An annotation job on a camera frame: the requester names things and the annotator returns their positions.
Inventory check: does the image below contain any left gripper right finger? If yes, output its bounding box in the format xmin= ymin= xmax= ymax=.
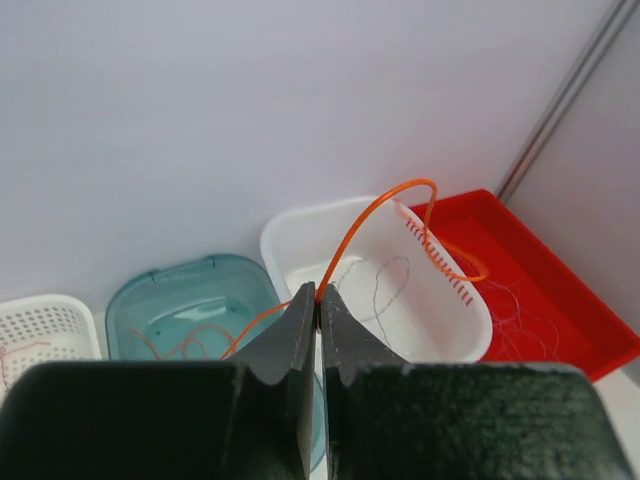
xmin=319 ymin=287 xmax=635 ymax=479

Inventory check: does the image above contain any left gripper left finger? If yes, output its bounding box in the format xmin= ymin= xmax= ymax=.
xmin=1 ymin=283 xmax=316 ymax=479

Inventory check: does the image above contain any thin dark blue cable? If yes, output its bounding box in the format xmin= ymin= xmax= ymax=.
xmin=332 ymin=255 xmax=411 ymax=346

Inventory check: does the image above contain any orange cable bundle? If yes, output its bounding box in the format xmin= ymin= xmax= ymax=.
xmin=219 ymin=178 xmax=490 ymax=361

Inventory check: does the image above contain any teal transparent plastic bin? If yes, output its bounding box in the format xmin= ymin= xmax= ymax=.
xmin=105 ymin=255 xmax=325 ymax=479

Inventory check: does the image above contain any white plastic tub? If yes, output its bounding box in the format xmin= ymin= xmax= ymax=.
xmin=260 ymin=196 xmax=493 ymax=363

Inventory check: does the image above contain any red plastic tray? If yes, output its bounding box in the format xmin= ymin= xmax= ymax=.
xmin=430 ymin=190 xmax=639 ymax=381

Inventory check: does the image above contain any white perforated basket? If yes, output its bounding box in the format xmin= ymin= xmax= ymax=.
xmin=1 ymin=294 xmax=103 ymax=397

